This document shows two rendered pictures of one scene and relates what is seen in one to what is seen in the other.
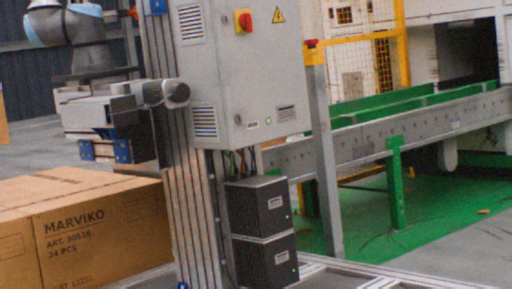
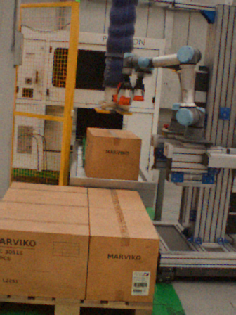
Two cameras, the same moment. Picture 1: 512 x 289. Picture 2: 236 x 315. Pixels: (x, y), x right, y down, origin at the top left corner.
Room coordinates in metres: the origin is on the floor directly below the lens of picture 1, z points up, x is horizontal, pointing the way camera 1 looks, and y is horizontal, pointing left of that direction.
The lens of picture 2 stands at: (1.17, 3.64, 1.42)
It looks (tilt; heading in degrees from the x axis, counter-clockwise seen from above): 10 degrees down; 301
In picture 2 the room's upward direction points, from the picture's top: 5 degrees clockwise
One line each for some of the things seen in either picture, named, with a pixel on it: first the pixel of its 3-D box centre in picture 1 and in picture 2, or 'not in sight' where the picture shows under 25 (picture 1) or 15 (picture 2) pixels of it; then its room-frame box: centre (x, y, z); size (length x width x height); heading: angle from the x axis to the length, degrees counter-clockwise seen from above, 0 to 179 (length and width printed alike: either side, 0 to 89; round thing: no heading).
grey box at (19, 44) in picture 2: not in sight; (19, 49); (4.35, 0.21, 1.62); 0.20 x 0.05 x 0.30; 125
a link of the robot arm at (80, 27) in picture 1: (85, 22); (195, 116); (2.48, 0.38, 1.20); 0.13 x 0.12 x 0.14; 86
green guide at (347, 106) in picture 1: (344, 107); (80, 150); (4.27, -0.80, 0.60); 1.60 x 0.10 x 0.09; 125
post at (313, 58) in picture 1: (325, 163); (161, 181); (3.10, -0.47, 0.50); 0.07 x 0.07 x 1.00; 35
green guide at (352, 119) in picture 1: (417, 106); not in sight; (3.84, -1.11, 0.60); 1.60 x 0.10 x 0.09; 125
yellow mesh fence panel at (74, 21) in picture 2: not in sight; (38, 110); (4.34, -0.11, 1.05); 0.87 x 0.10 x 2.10; 177
